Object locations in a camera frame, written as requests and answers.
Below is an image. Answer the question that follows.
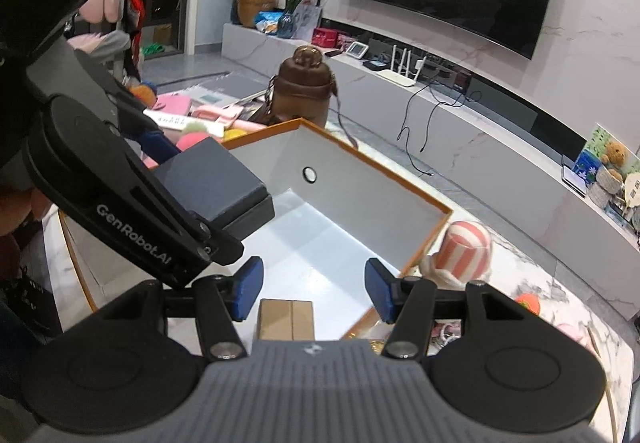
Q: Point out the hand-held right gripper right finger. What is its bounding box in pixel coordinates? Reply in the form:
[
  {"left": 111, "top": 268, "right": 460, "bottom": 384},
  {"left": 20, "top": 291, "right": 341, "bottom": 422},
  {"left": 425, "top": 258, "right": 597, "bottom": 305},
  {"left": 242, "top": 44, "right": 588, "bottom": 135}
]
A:
[{"left": 363, "top": 257, "right": 532, "bottom": 362}]

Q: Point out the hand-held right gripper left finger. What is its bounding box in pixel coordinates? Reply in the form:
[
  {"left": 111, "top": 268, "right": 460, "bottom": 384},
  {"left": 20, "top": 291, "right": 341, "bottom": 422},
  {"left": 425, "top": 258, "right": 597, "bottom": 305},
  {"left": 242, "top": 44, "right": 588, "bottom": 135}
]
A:
[{"left": 97, "top": 256, "right": 266, "bottom": 364}]

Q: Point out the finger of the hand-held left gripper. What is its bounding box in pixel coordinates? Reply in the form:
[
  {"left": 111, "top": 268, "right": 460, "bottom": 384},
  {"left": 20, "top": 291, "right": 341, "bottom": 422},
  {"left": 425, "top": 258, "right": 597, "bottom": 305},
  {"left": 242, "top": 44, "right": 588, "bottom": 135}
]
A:
[
  {"left": 115, "top": 157, "right": 246, "bottom": 269},
  {"left": 111, "top": 90, "right": 182, "bottom": 165}
]

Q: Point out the grey box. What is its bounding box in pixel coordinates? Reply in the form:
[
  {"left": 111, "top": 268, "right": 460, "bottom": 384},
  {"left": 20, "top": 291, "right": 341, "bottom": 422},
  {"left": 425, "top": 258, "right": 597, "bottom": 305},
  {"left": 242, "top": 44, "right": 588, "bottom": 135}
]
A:
[{"left": 151, "top": 138, "right": 277, "bottom": 242}]

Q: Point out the orange storage box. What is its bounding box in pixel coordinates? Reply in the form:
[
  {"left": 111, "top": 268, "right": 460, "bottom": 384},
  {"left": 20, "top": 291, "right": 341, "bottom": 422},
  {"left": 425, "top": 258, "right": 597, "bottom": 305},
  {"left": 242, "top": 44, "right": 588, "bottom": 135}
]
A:
[{"left": 59, "top": 118, "right": 454, "bottom": 342}]

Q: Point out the marble desktop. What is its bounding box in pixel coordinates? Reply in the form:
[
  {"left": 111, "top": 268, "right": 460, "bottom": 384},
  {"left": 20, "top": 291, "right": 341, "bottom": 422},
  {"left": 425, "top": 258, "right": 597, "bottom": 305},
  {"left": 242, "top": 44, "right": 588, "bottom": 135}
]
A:
[{"left": 42, "top": 113, "right": 623, "bottom": 443}]

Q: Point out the person's left hand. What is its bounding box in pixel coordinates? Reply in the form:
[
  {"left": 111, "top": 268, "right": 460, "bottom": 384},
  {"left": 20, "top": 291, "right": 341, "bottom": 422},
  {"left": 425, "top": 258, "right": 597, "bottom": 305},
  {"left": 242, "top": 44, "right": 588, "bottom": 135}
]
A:
[{"left": 0, "top": 187, "right": 53, "bottom": 250}]

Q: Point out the pink pouch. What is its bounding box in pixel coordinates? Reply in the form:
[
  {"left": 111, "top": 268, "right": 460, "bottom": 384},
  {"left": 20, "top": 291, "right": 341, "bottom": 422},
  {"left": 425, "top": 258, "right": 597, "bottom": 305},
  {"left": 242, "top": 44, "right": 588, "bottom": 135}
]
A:
[{"left": 150, "top": 93, "right": 193, "bottom": 116}]

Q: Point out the small cardboard box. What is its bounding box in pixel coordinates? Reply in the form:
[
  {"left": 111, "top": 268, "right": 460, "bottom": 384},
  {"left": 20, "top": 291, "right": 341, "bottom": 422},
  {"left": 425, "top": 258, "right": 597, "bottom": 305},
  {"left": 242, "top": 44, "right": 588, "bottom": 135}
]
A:
[{"left": 255, "top": 299, "right": 316, "bottom": 342}]

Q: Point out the orange plush toy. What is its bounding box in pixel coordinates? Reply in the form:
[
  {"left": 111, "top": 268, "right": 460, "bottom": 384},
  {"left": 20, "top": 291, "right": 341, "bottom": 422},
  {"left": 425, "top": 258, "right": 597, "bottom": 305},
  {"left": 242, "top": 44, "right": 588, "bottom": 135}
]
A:
[{"left": 131, "top": 82, "right": 158, "bottom": 106}]

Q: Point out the grey notebook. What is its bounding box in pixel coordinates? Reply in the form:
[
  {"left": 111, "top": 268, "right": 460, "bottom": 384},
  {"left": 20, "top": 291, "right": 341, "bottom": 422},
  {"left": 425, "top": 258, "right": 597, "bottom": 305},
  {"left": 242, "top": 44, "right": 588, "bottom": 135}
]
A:
[{"left": 172, "top": 72, "right": 268, "bottom": 108}]

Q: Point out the pink striped plush toy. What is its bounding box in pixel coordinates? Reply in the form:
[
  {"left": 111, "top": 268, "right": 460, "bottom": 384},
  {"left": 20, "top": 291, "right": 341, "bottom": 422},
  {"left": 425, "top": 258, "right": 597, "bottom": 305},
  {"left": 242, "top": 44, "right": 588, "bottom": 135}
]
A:
[{"left": 419, "top": 220, "right": 495, "bottom": 294}]

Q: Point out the grey garment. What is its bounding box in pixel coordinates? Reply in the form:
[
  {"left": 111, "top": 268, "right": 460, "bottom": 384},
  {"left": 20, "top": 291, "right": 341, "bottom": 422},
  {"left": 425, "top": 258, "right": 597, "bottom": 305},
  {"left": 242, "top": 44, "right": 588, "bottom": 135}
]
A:
[{"left": 67, "top": 30, "right": 132, "bottom": 69}]

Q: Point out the orange crochet fruit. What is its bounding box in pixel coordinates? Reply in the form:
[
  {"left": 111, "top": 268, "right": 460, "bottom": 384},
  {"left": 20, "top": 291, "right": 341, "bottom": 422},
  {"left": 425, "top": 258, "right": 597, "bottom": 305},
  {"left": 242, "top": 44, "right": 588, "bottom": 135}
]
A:
[{"left": 515, "top": 293, "right": 544, "bottom": 319}]

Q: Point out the brown water bottle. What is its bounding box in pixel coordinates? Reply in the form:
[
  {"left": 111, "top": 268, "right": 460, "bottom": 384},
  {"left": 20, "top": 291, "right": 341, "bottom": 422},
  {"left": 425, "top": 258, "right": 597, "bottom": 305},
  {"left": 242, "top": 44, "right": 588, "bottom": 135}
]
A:
[{"left": 260, "top": 46, "right": 361, "bottom": 149}]

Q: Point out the black bag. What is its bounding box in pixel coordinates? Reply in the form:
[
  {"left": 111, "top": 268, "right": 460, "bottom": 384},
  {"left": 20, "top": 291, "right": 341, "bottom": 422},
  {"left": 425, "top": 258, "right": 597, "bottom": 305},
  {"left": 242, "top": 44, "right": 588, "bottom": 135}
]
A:
[{"left": 14, "top": 273, "right": 58, "bottom": 336}]

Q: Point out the blue snack bag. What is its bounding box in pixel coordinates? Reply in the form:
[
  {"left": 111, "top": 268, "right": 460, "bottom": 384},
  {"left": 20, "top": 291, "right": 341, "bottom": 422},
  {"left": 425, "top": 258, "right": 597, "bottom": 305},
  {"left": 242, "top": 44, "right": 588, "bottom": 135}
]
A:
[{"left": 254, "top": 10, "right": 283, "bottom": 33}]

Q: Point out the gold vase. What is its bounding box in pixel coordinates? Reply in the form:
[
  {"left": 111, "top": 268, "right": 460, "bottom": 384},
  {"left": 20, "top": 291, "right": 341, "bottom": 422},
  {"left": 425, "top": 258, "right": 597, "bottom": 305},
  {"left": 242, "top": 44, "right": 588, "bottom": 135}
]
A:
[{"left": 237, "top": 0, "right": 277, "bottom": 28}]

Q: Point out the white marble tv cabinet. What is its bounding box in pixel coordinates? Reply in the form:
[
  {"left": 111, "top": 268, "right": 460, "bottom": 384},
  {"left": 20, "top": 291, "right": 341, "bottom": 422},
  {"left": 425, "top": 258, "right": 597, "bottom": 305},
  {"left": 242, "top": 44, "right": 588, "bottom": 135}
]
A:
[{"left": 221, "top": 20, "right": 640, "bottom": 319}]

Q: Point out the pink crochet toy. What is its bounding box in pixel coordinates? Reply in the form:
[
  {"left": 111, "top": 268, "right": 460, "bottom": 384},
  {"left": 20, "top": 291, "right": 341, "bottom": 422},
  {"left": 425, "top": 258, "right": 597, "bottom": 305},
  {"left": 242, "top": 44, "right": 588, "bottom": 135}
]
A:
[{"left": 555, "top": 322, "right": 598, "bottom": 356}]

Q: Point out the white shopping bag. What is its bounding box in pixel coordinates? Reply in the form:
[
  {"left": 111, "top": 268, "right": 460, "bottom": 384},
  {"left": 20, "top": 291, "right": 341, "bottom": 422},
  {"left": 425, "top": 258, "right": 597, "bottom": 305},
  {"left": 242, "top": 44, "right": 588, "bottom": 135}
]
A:
[{"left": 294, "top": 3, "right": 323, "bottom": 40}]

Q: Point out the red box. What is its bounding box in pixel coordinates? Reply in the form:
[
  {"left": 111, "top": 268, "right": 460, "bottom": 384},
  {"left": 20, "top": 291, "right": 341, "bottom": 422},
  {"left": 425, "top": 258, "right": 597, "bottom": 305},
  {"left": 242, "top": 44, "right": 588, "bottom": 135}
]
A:
[{"left": 312, "top": 27, "right": 347, "bottom": 50}]

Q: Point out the white router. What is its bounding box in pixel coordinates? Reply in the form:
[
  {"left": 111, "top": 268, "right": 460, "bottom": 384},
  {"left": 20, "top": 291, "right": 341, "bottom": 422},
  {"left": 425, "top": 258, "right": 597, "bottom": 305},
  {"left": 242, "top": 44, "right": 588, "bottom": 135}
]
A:
[{"left": 375, "top": 44, "right": 427, "bottom": 89}]

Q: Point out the black electronic device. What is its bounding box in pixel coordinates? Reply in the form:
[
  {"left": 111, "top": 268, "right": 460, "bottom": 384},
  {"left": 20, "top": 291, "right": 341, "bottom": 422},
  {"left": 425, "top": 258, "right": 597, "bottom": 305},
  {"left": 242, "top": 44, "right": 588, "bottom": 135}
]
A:
[{"left": 446, "top": 70, "right": 473, "bottom": 94}]

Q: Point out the white woven basket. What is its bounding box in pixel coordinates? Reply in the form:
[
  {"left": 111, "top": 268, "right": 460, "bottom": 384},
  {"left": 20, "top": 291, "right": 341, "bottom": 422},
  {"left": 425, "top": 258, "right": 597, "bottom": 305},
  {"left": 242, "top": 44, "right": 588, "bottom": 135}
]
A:
[{"left": 587, "top": 168, "right": 626, "bottom": 206}]

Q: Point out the bamboo stick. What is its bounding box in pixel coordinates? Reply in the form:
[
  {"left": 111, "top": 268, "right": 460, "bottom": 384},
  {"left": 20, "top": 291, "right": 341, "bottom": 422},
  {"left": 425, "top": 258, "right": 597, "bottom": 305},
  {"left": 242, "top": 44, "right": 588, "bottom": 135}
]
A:
[{"left": 587, "top": 325, "right": 619, "bottom": 443}]

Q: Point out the brown teddy bear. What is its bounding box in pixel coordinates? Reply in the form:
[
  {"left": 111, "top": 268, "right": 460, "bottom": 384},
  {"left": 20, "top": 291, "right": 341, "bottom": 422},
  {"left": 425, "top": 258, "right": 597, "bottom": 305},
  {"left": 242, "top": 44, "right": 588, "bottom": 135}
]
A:
[{"left": 600, "top": 142, "right": 631, "bottom": 171}]

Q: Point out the black cable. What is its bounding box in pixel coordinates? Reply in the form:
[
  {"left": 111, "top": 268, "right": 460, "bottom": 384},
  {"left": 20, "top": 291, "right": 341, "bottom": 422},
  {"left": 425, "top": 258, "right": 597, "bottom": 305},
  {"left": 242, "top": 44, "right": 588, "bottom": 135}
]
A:
[{"left": 396, "top": 82, "right": 481, "bottom": 178}]

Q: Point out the floral picture frame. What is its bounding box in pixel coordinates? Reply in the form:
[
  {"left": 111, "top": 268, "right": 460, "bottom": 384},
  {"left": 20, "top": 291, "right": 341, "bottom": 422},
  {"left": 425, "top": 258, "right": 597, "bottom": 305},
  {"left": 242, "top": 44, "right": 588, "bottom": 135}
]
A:
[{"left": 572, "top": 123, "right": 628, "bottom": 196}]

